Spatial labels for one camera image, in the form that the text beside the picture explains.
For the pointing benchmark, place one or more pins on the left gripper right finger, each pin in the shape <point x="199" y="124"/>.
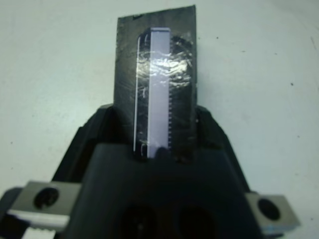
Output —
<point x="214" y="134"/>

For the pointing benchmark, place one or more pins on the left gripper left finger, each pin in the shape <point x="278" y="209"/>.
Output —
<point x="87" y="139"/>

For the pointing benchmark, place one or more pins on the black box lid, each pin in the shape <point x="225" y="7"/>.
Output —
<point x="124" y="62"/>

